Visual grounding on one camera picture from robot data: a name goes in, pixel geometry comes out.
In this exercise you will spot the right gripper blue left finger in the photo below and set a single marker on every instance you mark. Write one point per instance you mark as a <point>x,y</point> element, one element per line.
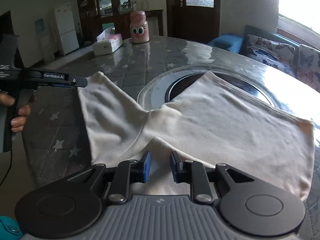
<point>127,173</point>

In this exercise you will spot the dark wooden cabinet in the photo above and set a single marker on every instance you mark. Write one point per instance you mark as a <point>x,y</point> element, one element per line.
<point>96,15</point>

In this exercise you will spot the round black induction cooktop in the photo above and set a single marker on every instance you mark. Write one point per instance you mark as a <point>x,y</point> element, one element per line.
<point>205,82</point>

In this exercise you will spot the cream white sweatshirt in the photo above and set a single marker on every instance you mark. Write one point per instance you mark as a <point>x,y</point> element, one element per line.
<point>224,127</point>

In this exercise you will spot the window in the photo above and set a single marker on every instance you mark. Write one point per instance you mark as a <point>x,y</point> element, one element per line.
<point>300,18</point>

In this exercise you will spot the butterfly cushion upright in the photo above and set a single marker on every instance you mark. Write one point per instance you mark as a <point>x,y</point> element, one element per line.
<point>308,67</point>

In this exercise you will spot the pink cartoon bottle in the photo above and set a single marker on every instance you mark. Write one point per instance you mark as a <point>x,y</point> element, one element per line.
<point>139,28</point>

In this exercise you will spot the white refrigerator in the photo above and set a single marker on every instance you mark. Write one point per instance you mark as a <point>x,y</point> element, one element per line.
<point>66,33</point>

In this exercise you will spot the butterfly cushion lying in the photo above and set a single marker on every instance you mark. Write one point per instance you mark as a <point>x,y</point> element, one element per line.
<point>274,54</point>

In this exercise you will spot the blue sofa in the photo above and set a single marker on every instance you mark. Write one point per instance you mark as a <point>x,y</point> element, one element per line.
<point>297,60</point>

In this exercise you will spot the dark wooden door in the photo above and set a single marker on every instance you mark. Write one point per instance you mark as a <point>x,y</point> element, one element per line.
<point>193,20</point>

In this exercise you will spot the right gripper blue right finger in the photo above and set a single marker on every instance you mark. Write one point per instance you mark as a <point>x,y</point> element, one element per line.
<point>192,173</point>

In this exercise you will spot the white tissue box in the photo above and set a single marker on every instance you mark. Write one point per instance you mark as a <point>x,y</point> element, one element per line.
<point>107,42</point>

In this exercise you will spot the left hand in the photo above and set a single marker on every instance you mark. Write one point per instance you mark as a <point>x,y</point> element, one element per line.
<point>17,123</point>

